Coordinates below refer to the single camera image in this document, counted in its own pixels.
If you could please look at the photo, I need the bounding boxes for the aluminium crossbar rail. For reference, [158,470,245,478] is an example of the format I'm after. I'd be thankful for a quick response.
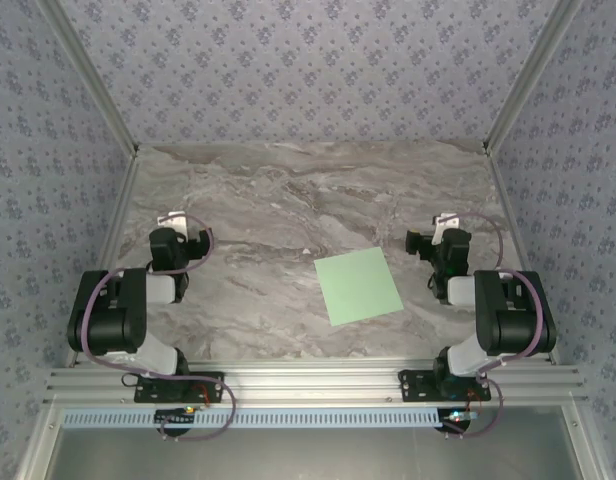
[45,359,589,407]

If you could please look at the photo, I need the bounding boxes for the light green paper sheet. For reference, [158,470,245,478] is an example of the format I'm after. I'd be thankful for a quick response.
[313,246,405,328]

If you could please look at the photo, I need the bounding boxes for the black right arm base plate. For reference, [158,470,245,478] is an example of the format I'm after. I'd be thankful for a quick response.
[397,368,492,404]

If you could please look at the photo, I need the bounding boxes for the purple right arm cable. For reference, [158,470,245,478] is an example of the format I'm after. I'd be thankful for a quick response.
[437,212,557,440]

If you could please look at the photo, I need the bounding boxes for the aluminium side rail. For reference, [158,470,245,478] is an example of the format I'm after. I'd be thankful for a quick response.
[66,149,141,367]
[485,147,560,365]

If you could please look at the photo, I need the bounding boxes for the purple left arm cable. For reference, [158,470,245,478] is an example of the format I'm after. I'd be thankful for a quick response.
[81,213,238,444]

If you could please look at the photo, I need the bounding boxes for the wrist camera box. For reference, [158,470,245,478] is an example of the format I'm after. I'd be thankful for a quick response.
[434,212,462,235]
[156,211,188,232]

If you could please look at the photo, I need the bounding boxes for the grey steel panel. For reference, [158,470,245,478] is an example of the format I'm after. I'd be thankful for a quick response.
[50,427,577,480]

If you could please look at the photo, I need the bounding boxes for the aluminium upright post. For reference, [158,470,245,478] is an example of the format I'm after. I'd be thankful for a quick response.
[40,0,140,155]
[481,0,584,153]

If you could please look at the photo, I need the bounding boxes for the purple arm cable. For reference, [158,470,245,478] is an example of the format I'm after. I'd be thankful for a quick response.
[81,213,238,444]
[437,212,557,440]

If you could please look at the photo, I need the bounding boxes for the grey slotted cable duct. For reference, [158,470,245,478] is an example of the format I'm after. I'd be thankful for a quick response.
[61,407,489,430]

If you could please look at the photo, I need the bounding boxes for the small black circuit board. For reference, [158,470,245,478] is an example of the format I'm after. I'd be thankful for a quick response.
[154,407,197,428]
[438,408,482,435]

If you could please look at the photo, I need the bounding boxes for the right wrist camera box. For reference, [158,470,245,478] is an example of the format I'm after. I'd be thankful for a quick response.
[434,212,462,235]

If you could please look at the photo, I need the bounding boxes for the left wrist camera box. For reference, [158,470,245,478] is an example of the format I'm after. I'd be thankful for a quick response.
[156,211,188,232]

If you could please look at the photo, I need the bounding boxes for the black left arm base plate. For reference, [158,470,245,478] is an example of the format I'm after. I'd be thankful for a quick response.
[133,372,225,404]

